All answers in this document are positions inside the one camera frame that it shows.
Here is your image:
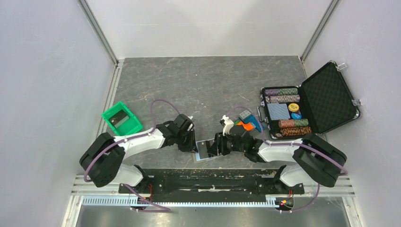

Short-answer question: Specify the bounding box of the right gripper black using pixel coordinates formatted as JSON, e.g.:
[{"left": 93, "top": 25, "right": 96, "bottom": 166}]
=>
[{"left": 207, "top": 131, "right": 246, "bottom": 156}]

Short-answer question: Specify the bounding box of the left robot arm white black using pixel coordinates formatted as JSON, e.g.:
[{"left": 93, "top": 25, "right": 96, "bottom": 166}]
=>
[{"left": 79, "top": 113, "right": 198, "bottom": 193}]

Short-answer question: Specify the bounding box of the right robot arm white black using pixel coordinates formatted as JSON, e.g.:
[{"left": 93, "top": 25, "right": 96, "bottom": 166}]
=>
[{"left": 207, "top": 126, "right": 348, "bottom": 193}]

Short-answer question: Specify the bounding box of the blue playing card deck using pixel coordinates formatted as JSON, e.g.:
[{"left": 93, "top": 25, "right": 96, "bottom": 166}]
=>
[{"left": 267, "top": 103, "right": 290, "bottom": 121}]

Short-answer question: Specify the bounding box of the orange curved block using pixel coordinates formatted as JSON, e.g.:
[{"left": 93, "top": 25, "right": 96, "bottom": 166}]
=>
[{"left": 237, "top": 121, "right": 255, "bottom": 131}]

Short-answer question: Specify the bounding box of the grey toy brick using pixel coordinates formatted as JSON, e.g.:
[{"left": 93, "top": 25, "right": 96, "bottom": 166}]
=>
[{"left": 239, "top": 110, "right": 252, "bottom": 121}]

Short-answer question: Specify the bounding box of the blue toy brick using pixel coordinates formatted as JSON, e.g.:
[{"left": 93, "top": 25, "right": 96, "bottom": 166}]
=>
[{"left": 244, "top": 114, "right": 262, "bottom": 132}]

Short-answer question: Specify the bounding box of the bottom poker chip row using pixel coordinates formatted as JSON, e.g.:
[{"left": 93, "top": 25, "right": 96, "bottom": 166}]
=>
[{"left": 280, "top": 126, "right": 312, "bottom": 136}]

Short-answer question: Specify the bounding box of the poker chip row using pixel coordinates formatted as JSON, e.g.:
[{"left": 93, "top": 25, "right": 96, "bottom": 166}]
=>
[
  {"left": 280, "top": 126, "right": 312, "bottom": 136},
  {"left": 279, "top": 119, "right": 309, "bottom": 128},
  {"left": 265, "top": 88, "right": 298, "bottom": 96},
  {"left": 266, "top": 95, "right": 300, "bottom": 103}
]

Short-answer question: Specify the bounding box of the green plastic bin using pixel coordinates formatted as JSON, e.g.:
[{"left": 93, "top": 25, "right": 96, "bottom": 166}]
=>
[{"left": 102, "top": 101, "right": 143, "bottom": 136}]

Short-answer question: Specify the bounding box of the blue round chip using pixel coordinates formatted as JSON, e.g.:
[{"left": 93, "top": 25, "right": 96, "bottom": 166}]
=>
[{"left": 291, "top": 113, "right": 302, "bottom": 120}]

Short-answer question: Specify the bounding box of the yellow dealer button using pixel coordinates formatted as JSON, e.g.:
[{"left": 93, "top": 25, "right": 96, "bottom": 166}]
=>
[{"left": 288, "top": 103, "right": 300, "bottom": 113}]

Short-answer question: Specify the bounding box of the top poker chip row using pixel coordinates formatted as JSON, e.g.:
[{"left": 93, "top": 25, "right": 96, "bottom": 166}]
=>
[{"left": 265, "top": 88, "right": 298, "bottom": 96}]

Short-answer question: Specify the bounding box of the black poker chip case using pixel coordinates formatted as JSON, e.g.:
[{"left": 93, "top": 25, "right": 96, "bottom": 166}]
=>
[{"left": 261, "top": 61, "right": 361, "bottom": 140}]

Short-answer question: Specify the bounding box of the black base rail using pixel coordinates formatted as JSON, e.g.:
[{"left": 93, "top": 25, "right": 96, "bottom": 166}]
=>
[{"left": 132, "top": 168, "right": 305, "bottom": 202}]

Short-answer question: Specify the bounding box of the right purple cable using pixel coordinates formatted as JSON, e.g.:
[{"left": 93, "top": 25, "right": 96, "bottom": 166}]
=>
[{"left": 226, "top": 105, "right": 349, "bottom": 176}]

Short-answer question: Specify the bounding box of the purple cable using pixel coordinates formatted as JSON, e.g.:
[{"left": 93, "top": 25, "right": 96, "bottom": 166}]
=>
[
  {"left": 226, "top": 105, "right": 349, "bottom": 176},
  {"left": 83, "top": 99, "right": 183, "bottom": 183}
]

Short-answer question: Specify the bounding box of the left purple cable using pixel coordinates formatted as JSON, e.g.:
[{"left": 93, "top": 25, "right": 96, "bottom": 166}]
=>
[{"left": 83, "top": 99, "right": 183, "bottom": 183}]

